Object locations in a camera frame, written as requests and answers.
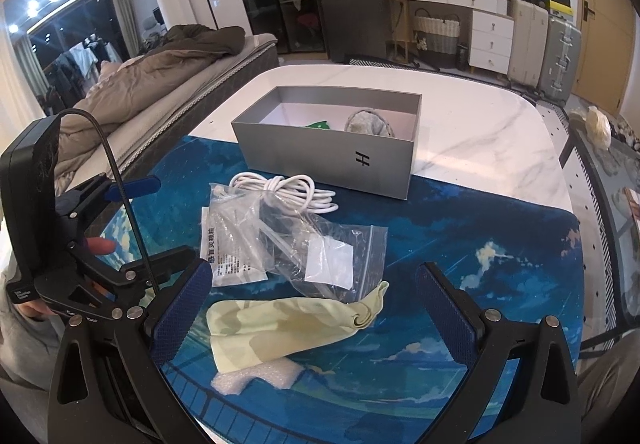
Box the person's left hand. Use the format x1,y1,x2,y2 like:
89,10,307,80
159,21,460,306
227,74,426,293
84,237,119,256

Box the white charging cable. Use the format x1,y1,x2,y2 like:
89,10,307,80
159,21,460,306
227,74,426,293
229,172,339,216

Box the brown blanket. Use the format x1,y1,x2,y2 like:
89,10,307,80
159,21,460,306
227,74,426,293
50,24,247,196

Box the white drawer dresser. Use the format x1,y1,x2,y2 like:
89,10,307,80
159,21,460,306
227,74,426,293
382,0,516,75

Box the person's left forearm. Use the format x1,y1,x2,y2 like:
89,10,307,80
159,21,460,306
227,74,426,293
0,254,67,395

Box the beige suitcase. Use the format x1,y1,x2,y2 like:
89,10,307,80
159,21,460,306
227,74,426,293
507,0,550,91

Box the beige wooden door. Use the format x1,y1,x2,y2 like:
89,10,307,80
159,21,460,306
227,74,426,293
572,0,637,118

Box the grey mattress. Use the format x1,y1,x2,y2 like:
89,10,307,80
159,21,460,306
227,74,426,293
55,34,280,192

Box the white foam sheet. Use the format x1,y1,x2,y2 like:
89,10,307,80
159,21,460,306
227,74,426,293
211,358,302,396

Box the clear zip bag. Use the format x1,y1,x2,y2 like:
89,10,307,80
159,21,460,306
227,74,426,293
256,200,390,305

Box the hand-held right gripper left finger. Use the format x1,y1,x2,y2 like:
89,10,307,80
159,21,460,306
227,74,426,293
47,258,213,444

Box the blue sky print mat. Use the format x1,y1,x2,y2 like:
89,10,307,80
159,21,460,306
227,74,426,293
82,134,584,444

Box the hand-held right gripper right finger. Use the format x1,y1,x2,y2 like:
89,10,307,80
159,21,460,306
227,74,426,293
414,261,581,444

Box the silver grey suitcase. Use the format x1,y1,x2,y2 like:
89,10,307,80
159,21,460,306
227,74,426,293
539,11,584,108

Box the white grey woven basket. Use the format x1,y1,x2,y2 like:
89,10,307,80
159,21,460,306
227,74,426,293
412,8,461,60

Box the grey cardboard box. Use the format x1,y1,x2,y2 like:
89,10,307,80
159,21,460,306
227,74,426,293
231,85,423,201

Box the grey fuzzy sock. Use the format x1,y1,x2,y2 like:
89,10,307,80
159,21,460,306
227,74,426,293
344,107,396,139

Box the white plastic bag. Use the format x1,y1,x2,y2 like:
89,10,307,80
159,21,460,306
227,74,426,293
585,106,614,145

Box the person's brown trousers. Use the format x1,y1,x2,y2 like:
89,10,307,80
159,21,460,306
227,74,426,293
575,329,640,425

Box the light green cloth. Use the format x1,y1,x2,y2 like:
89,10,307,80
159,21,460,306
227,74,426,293
206,280,391,375

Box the clear printed plastic bag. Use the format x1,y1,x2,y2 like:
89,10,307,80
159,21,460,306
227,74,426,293
200,182,274,289

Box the clothes on drying rack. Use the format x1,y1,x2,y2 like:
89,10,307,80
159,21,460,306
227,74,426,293
42,36,126,112

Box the black braided cable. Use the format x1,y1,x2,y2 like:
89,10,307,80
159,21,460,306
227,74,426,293
59,108,163,296

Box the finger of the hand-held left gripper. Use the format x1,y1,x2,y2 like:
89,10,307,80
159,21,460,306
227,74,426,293
55,175,162,232
75,246,201,307

